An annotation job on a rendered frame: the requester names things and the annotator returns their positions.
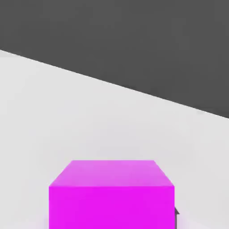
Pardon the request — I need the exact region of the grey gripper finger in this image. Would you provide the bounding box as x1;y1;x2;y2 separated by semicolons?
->
174;207;191;229

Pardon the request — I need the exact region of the small magenta cube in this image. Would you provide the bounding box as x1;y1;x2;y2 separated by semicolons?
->
48;160;175;229

